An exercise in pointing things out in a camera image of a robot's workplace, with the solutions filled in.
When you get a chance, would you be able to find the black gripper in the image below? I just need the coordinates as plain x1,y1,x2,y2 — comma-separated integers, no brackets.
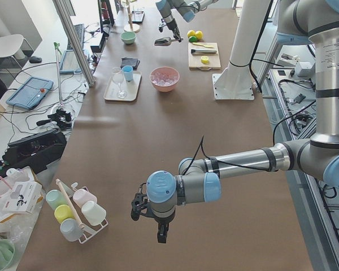
158,19,181,40
131,183,167,243

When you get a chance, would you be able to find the silver metal ice scoop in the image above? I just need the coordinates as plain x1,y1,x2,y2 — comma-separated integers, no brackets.
154,37,183,46

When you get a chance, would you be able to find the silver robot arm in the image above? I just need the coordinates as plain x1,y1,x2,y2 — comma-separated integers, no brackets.
131,1,339,243
155,0,218,40

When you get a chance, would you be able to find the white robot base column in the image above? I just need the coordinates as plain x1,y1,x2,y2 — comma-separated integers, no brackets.
212,0,273,100

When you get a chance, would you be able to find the wooden cup tree stand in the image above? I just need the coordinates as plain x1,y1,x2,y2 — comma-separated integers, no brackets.
121,0,140,33

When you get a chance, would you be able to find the clear ice cubes pile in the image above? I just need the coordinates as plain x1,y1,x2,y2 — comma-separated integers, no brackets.
150,71,179,86

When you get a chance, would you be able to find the light blue cup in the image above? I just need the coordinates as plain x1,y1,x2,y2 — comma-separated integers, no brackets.
121,65,133,82

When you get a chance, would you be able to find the white rack cup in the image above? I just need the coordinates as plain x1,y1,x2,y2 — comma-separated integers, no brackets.
81,200,107,226

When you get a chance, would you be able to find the pink rack cup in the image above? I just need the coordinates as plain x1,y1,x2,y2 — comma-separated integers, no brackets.
73,189,97,208

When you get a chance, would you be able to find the grey-blue rack cup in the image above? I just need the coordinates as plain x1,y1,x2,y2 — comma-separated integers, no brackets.
60,218,84,242

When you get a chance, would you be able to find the yellow rack cup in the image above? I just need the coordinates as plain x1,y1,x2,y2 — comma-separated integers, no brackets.
54,204,74,224

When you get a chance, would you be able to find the mint green rack cup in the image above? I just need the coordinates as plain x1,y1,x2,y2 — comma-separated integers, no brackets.
45,190,67,211

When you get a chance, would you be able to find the left yellow lemon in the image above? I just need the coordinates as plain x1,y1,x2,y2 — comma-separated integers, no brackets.
187,29,195,38

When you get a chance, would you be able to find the yellow-green plastic knife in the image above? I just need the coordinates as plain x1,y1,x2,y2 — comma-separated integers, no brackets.
192,42,214,48

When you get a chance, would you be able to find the black framed glass tray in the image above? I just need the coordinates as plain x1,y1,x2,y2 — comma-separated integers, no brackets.
131,11,145,24

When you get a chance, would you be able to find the wooden cutting board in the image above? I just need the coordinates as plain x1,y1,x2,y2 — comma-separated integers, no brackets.
188,42,221,69

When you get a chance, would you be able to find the mint green bowl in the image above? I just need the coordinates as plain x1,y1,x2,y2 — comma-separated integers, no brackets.
120,32,136,45

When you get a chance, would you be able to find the halved lemon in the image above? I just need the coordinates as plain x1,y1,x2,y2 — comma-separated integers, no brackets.
201,56,209,63

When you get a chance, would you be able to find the grey folded cloth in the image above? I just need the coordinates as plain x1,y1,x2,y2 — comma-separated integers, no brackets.
120,57,140,71

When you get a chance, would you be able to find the pink bowl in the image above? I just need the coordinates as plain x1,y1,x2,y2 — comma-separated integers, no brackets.
149,67,180,92

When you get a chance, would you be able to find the clear wine glass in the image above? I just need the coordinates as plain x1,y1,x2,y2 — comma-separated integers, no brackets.
112,67,127,99

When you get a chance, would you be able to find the wooden stick in rack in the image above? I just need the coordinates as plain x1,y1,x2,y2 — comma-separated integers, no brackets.
55,178,84,229

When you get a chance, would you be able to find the beige serving tray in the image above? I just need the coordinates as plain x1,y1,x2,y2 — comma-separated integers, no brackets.
103,71,142,102

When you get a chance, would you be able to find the black keyboard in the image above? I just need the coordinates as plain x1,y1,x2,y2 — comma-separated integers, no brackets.
66,24,85,51

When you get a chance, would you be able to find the white product box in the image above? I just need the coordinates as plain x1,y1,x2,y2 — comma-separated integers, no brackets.
3,181,42,214

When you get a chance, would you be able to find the black computer mouse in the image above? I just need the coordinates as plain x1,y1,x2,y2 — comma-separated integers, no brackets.
29,56,42,64

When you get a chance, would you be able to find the black equipment case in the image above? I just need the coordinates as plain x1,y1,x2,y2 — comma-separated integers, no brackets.
0,129,67,177

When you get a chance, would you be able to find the upper blue teach pendant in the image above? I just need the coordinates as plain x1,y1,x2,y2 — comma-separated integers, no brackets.
6,77,54,110

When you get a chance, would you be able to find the white chair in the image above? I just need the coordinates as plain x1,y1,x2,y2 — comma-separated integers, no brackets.
0,34,26,67

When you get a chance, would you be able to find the white wire cup rack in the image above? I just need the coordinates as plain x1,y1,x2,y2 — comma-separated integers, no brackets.
62,182,109,244

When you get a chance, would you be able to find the aluminium frame post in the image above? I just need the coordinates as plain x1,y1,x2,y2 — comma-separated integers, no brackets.
53,0,95,87

